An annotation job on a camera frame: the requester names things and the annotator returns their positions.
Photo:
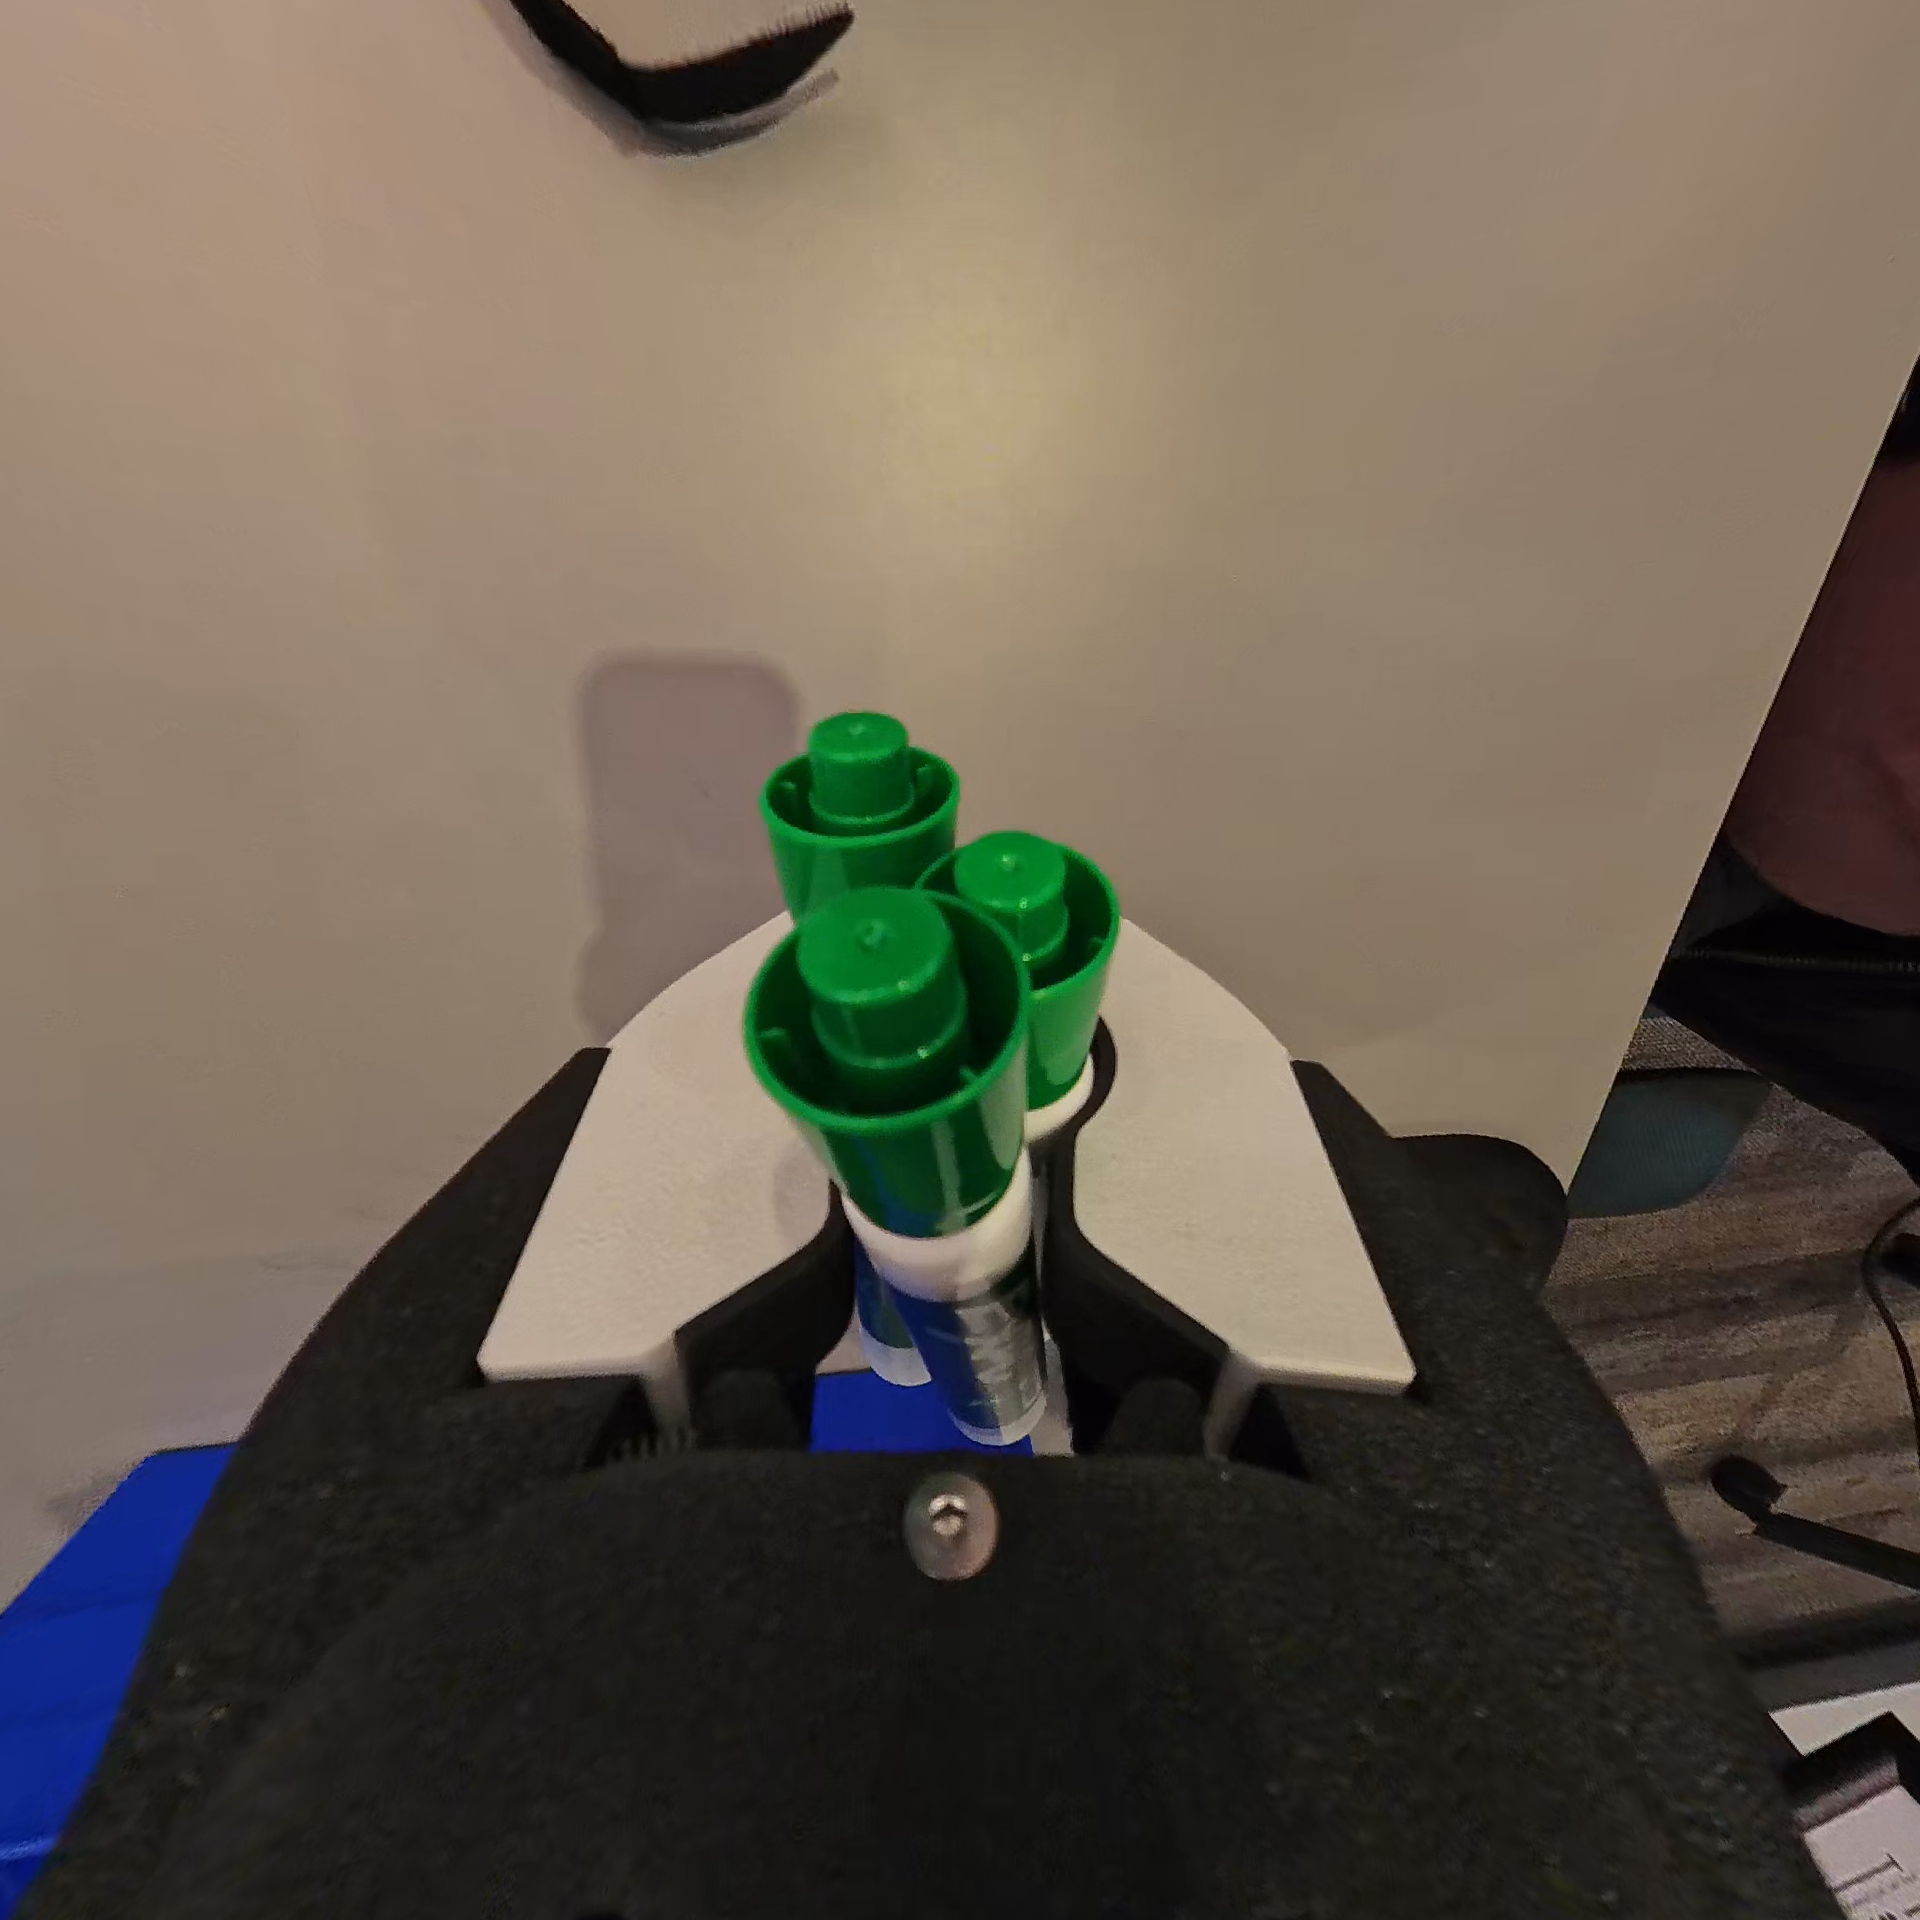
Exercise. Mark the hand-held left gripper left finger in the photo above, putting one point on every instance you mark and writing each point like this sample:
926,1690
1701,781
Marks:
661,1201

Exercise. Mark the green dry-erase marker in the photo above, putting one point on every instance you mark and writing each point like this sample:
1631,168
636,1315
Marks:
1065,974
855,838
901,1108

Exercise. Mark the blue plastic bin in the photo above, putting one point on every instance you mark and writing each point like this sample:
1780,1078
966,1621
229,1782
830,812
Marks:
77,1621

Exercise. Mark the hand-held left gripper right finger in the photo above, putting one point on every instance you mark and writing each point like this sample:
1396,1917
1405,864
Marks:
1214,1201

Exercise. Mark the teal rounded object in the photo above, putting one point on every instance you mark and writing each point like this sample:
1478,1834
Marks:
1665,1141

